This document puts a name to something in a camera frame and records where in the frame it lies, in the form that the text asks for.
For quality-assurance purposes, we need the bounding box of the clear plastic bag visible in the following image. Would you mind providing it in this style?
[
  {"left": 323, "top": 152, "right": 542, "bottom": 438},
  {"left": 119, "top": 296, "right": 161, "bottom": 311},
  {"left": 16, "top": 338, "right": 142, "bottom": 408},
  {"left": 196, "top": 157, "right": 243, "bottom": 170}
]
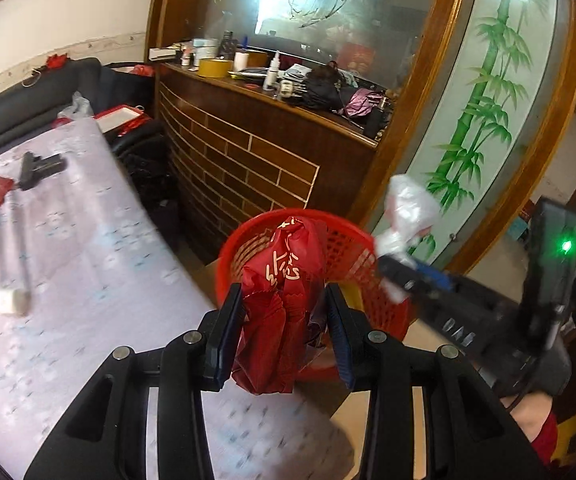
[{"left": 58, "top": 91, "right": 91, "bottom": 122}]

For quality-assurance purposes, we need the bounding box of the white plastic bag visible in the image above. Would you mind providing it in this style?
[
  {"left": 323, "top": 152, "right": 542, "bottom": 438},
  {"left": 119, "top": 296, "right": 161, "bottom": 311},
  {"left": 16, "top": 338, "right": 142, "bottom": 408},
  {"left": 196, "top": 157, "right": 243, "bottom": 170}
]
[{"left": 374, "top": 175, "right": 441, "bottom": 306}]

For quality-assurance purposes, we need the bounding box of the black pouch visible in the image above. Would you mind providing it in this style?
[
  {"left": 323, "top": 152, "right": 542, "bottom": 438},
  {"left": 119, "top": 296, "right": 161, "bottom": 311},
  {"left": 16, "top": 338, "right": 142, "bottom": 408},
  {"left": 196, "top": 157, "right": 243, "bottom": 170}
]
[{"left": 18, "top": 151, "right": 68, "bottom": 192}]

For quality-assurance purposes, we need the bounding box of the pink umbrella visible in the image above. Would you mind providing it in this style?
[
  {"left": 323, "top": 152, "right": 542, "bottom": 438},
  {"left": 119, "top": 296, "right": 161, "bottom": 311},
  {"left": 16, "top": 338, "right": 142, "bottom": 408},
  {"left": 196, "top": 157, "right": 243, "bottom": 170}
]
[{"left": 343, "top": 87, "right": 393, "bottom": 120}]

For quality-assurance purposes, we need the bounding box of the yellow tape roll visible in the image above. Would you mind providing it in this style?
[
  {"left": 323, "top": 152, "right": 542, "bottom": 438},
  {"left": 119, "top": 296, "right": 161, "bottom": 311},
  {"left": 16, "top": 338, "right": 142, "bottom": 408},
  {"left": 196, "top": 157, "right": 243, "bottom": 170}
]
[{"left": 197, "top": 58, "right": 233, "bottom": 78}]

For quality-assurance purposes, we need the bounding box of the wooden cabinet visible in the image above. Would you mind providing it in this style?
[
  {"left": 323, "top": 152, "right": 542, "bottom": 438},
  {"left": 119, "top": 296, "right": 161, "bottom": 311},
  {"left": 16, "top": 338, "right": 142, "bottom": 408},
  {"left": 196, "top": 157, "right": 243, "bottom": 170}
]
[{"left": 145, "top": 0, "right": 576, "bottom": 281}]

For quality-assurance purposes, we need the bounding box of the black sofa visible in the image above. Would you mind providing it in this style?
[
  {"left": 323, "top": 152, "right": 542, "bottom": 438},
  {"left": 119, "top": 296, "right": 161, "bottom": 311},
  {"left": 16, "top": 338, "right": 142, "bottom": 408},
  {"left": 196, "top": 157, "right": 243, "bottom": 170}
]
[{"left": 0, "top": 56, "right": 179, "bottom": 171}]

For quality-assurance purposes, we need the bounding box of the black bag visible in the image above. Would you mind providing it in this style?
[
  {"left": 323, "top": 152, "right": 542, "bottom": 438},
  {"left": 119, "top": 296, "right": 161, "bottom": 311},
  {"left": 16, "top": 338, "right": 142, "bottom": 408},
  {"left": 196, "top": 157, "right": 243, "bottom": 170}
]
[{"left": 298, "top": 62, "right": 361, "bottom": 113}]

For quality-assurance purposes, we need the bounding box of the small white bottle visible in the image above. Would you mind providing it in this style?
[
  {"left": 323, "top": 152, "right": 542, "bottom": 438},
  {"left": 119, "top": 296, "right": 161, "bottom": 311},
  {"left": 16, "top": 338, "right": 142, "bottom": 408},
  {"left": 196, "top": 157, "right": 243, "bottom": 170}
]
[{"left": 262, "top": 51, "right": 281, "bottom": 92}]

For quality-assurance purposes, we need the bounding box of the person's right forearm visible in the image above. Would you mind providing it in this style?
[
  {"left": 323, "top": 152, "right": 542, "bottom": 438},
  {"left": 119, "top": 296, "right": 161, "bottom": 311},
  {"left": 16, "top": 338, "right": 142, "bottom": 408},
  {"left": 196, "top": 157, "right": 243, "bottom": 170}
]
[{"left": 503, "top": 392, "right": 561, "bottom": 467}]

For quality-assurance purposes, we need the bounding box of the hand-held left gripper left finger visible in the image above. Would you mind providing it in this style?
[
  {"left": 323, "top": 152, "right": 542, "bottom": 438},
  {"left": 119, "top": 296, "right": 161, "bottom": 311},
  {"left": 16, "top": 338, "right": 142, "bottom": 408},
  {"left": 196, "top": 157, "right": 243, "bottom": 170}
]
[{"left": 24, "top": 283, "right": 247, "bottom": 480}]

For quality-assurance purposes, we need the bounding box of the white spray bottle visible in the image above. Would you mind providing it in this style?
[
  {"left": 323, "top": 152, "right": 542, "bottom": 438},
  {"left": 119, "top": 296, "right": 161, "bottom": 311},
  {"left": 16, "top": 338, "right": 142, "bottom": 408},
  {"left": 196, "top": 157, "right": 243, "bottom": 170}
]
[{"left": 0, "top": 287, "right": 32, "bottom": 317}]

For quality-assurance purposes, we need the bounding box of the etched glass panel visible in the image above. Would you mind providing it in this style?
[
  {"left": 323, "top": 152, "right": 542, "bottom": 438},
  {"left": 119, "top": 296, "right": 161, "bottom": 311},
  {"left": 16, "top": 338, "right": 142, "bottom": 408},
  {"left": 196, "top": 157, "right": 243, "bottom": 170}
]
[{"left": 200, "top": 0, "right": 451, "bottom": 103}]

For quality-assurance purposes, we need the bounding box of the red plastic basket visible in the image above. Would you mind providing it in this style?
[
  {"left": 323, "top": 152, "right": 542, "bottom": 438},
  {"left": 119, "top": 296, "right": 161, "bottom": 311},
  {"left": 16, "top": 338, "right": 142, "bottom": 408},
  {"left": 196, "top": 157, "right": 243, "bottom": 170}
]
[{"left": 216, "top": 208, "right": 412, "bottom": 377}]

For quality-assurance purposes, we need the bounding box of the red and white flat box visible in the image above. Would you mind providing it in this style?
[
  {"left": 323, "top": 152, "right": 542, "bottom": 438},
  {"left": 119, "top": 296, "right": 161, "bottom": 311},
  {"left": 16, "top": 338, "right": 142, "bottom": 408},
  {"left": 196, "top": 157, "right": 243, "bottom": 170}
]
[{"left": 92, "top": 104, "right": 151, "bottom": 137}]

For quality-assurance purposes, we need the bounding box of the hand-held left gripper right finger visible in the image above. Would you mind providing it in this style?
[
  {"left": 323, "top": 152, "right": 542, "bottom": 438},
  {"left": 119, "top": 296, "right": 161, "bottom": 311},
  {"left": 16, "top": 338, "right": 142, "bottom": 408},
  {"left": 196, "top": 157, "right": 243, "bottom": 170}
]
[{"left": 326, "top": 283, "right": 552, "bottom": 480}]

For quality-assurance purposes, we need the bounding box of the bamboo print glass panel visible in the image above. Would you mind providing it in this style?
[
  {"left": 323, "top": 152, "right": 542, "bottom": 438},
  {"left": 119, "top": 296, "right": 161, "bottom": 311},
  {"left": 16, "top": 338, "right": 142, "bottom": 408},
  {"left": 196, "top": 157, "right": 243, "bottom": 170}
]
[{"left": 400, "top": 0, "right": 576, "bottom": 271}]

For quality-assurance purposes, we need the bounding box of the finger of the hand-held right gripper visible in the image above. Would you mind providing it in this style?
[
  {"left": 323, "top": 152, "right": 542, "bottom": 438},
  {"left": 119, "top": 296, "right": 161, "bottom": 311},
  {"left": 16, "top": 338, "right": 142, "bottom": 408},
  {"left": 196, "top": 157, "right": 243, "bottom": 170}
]
[
  {"left": 415, "top": 266, "right": 456, "bottom": 295},
  {"left": 377, "top": 255, "right": 451, "bottom": 311}
]

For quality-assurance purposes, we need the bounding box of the dark red snack packet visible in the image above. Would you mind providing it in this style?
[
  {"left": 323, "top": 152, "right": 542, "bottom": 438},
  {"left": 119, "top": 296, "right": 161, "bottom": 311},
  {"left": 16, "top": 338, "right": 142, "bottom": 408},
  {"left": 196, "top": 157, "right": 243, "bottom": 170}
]
[{"left": 231, "top": 215, "right": 329, "bottom": 395}]

